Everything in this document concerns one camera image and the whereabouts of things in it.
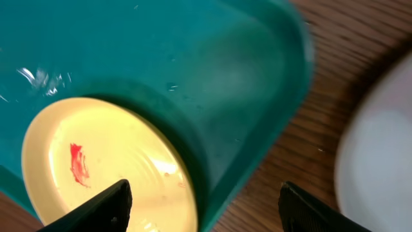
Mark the yellow-green plate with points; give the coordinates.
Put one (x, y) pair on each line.
(76, 148)

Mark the teal plastic tray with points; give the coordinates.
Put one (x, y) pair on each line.
(221, 79)

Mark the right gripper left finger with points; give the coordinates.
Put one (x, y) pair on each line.
(108, 211)

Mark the light blue plate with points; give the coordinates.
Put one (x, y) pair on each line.
(373, 164)

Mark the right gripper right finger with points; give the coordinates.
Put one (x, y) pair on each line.
(302, 212)

